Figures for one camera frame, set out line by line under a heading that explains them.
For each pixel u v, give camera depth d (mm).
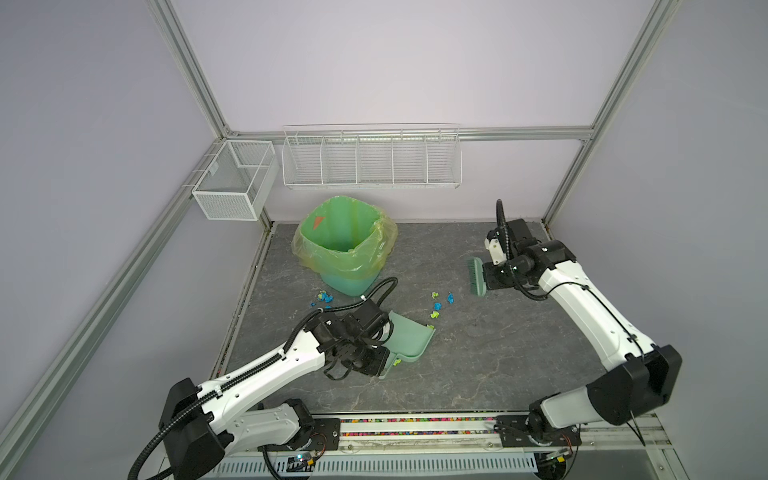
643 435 753
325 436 733
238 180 1015
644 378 403
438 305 964
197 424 389
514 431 741
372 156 971
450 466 1577
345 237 1024
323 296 990
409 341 792
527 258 548
